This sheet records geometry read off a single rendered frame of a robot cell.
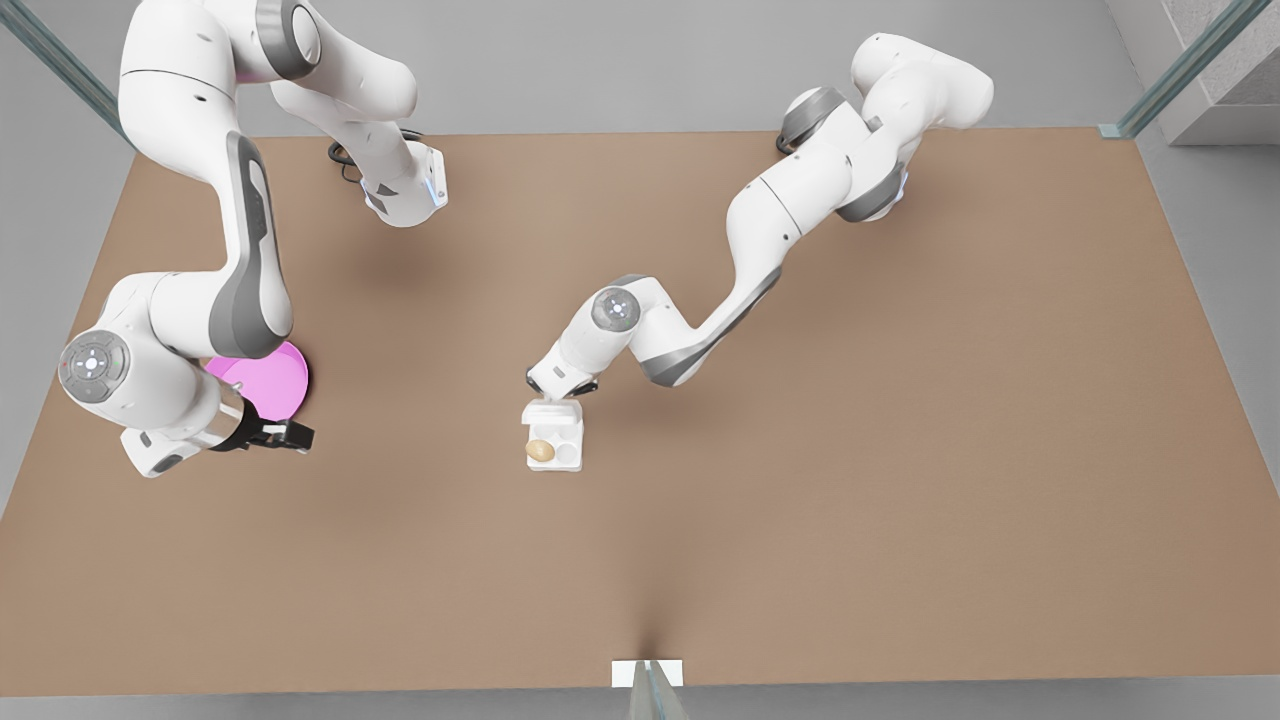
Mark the white egg box lid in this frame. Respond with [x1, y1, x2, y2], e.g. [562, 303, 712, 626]
[520, 398, 585, 431]

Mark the white egg box tray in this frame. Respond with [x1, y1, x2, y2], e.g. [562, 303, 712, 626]
[523, 420, 586, 473]

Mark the pink round plate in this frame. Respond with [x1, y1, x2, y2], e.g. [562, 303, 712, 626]
[204, 340, 311, 424]

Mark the grey concrete block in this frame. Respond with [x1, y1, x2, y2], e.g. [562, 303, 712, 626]
[1158, 0, 1280, 147]

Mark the silver frame post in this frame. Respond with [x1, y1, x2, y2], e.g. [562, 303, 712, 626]
[611, 659, 689, 720]
[0, 0, 138, 152]
[1098, 0, 1276, 140]

